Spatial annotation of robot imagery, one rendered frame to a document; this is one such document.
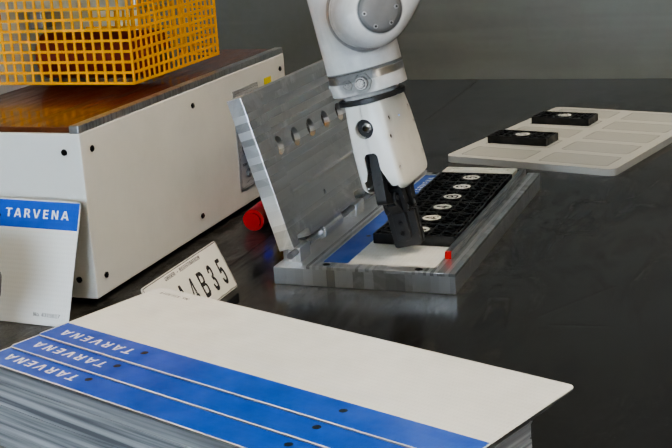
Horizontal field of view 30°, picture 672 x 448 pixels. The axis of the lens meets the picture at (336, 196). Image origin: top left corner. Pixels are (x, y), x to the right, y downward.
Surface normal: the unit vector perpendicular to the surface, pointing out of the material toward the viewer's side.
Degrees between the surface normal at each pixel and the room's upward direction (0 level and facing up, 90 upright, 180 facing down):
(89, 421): 90
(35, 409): 90
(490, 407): 0
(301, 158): 74
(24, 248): 69
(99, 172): 90
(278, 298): 0
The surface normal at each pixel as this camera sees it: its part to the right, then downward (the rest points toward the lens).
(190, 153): 0.94, 0.03
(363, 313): -0.07, -0.97
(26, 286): -0.40, -0.11
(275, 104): 0.88, -0.24
